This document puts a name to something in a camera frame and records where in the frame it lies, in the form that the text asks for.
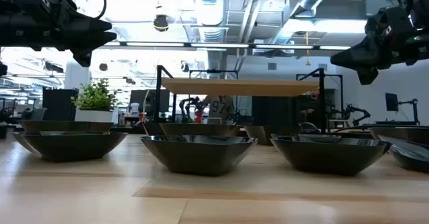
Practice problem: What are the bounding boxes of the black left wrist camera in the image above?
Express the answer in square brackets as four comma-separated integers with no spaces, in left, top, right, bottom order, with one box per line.
[71,48,93,68]

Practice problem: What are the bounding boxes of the yellow hanging cord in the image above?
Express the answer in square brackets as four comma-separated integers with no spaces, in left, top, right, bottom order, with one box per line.
[304,32,311,66]

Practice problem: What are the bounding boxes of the black teardrop mini plate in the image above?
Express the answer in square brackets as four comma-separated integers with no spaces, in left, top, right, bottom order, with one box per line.
[367,126,429,150]
[378,135,429,174]

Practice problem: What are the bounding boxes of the black office partition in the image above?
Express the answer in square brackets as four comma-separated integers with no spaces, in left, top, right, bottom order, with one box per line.
[42,87,80,121]

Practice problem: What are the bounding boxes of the grey office chair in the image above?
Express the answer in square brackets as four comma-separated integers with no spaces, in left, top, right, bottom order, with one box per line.
[29,107,48,121]

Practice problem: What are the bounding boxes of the long linear ceiling light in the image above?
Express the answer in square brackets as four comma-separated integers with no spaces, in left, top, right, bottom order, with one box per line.
[100,41,353,52]

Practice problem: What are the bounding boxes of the wooden riser shelf black legs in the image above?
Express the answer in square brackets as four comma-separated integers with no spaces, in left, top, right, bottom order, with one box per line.
[153,64,326,135]

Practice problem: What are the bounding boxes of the green plant in white pot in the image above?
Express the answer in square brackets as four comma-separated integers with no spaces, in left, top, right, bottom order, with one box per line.
[70,78,121,123]

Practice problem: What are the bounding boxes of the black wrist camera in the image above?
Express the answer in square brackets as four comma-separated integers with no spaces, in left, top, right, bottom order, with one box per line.
[71,48,93,68]
[355,66,380,86]

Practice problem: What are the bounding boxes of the black dome ceiling device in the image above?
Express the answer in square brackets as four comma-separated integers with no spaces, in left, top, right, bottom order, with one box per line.
[153,14,170,33]

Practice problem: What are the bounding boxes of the black monitor on arm stand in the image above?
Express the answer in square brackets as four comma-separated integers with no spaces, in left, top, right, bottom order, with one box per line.
[385,93,421,126]

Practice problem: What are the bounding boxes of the grey curved cable loop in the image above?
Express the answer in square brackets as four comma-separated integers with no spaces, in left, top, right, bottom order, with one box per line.
[298,121,320,133]

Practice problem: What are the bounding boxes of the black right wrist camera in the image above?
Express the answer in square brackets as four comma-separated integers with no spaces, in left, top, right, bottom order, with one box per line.
[355,66,380,86]

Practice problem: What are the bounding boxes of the black computer monitor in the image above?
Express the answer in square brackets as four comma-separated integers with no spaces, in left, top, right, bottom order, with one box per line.
[129,89,171,114]

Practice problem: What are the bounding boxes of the black leaf-shaped mini plate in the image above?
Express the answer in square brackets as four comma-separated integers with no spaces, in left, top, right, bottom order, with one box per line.
[243,125,302,147]
[140,135,258,177]
[12,131,129,162]
[269,133,392,177]

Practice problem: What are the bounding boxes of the black wavy square mini plate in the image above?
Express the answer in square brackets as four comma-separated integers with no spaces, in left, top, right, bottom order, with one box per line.
[19,119,115,133]
[159,122,243,137]

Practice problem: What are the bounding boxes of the black background cabinet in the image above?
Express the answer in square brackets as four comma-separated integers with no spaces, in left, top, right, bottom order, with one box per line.
[251,95,298,127]

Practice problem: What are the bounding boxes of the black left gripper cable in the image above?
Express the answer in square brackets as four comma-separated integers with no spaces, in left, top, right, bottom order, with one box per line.
[89,0,107,19]

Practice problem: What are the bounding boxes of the person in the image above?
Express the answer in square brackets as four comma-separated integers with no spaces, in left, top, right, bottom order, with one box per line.
[200,95,235,124]

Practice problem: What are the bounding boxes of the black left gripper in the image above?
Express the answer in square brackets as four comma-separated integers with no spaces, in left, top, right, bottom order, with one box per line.
[32,0,117,52]

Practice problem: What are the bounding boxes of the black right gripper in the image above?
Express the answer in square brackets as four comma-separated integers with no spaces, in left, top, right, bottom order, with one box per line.
[330,5,416,70]

